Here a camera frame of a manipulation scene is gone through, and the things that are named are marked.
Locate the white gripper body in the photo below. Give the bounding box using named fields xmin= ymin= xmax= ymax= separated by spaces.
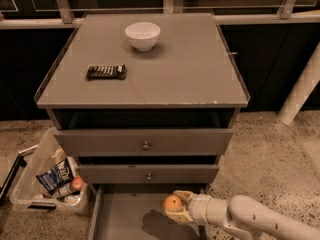
xmin=188 ymin=194 xmax=211 ymax=225

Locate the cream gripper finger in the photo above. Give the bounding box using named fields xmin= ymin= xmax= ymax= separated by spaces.
xmin=173 ymin=190 xmax=196 ymax=204
xmin=165 ymin=206 xmax=194 ymax=223

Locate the orange fruit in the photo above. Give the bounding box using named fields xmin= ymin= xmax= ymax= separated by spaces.
xmin=164 ymin=195 xmax=183 ymax=212

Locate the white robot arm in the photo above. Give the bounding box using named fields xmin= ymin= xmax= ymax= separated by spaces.
xmin=164 ymin=190 xmax=320 ymax=240

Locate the grey top drawer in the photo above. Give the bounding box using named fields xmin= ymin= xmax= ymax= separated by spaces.
xmin=55 ymin=129 xmax=233 ymax=157

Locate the grey drawer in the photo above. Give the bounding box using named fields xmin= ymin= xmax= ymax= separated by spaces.
xmin=77 ymin=165 xmax=219 ymax=184
xmin=55 ymin=129 xmax=233 ymax=157
xmin=88 ymin=184 xmax=209 ymax=240

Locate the grey bottom drawer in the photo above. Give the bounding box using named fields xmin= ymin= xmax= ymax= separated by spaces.
xmin=88 ymin=184 xmax=209 ymax=240

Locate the grey middle drawer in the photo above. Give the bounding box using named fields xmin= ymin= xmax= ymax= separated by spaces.
xmin=77 ymin=165 xmax=219 ymax=184

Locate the grey drawer cabinet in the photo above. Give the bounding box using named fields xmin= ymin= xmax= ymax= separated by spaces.
xmin=34 ymin=12 xmax=251 ymax=240

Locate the red apple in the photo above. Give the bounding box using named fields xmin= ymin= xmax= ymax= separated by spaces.
xmin=71 ymin=176 xmax=84 ymax=191

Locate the blue chip bag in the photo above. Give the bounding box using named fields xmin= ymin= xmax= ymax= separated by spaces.
xmin=36 ymin=157 xmax=76 ymax=195

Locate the clear plastic bin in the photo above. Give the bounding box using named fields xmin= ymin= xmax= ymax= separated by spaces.
xmin=10 ymin=127 xmax=90 ymax=214

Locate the black snack bar packet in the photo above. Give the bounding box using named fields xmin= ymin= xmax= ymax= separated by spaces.
xmin=86 ymin=64 xmax=127 ymax=80

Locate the white ceramic bowl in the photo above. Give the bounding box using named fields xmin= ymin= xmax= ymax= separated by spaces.
xmin=125 ymin=22 xmax=161 ymax=51

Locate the white diagonal pole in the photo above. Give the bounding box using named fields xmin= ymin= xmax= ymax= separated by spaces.
xmin=277 ymin=42 xmax=320 ymax=125

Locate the metal railing frame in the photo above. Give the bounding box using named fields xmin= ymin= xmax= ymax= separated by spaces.
xmin=0 ymin=0 xmax=320 ymax=29

